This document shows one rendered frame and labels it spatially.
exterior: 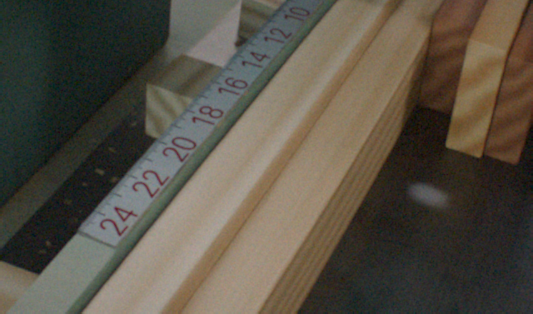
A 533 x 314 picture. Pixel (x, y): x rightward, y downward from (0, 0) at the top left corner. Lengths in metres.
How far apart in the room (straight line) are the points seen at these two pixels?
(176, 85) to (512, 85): 0.22
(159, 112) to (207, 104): 0.23
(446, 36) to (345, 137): 0.10
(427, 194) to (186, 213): 0.13
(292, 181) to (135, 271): 0.08
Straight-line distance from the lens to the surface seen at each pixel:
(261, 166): 0.33
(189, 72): 0.58
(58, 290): 0.28
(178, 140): 0.33
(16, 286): 0.45
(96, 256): 0.29
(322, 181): 0.34
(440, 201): 0.41
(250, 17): 0.68
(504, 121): 0.43
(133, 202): 0.30
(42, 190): 0.55
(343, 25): 0.41
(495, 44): 0.41
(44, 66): 0.53
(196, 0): 0.73
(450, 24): 0.44
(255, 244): 0.32
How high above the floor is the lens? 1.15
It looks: 36 degrees down
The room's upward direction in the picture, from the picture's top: 6 degrees clockwise
